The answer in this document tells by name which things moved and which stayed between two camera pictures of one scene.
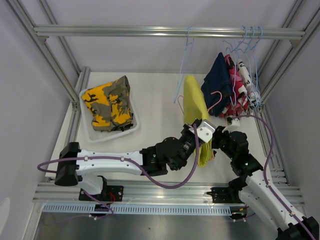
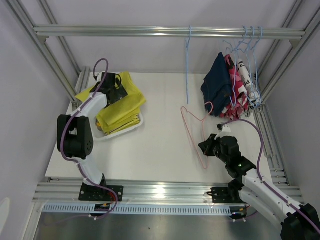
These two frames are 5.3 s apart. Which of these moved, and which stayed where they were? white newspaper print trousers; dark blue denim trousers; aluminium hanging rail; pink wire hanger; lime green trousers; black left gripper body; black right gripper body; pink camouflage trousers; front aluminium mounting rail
Moved: black left gripper body; lime green trousers; pink wire hanger; black right gripper body
Stayed: dark blue denim trousers; pink camouflage trousers; white newspaper print trousers; aluminium hanging rail; front aluminium mounting rail
